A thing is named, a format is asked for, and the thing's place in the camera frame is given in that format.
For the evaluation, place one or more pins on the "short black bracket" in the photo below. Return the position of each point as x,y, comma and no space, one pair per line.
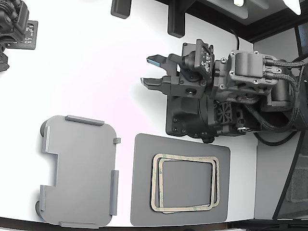
120,8

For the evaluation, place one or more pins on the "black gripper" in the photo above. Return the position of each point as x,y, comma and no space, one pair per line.
185,86

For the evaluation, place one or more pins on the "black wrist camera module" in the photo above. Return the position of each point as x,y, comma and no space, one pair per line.
203,57

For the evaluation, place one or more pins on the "dark metal frame structure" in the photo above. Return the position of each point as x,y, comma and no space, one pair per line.
264,26

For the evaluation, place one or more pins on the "tan rectangular adhesive frame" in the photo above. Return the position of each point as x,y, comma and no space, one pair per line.
154,183
161,183

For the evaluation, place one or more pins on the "black camera on mount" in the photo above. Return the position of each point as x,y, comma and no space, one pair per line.
12,26

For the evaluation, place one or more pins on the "dark gray robot arm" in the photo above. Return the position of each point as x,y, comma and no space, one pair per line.
245,69

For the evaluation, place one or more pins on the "dark gray flat mat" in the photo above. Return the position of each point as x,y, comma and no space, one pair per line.
183,146

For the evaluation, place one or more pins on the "gray holder with black legs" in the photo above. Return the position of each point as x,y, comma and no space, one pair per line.
81,168

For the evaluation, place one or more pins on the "long black bracket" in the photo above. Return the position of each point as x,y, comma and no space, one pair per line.
176,21

